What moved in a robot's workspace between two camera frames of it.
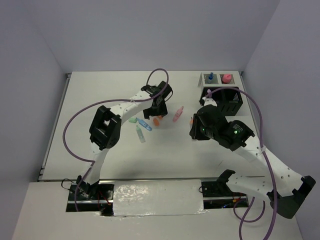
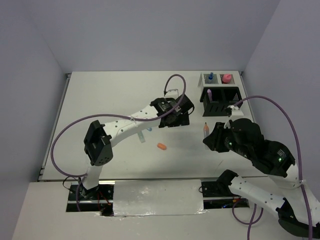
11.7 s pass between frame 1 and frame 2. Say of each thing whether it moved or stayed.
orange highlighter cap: moved
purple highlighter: stayed
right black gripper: moved
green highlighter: stayed
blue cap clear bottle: stayed
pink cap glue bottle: stayed
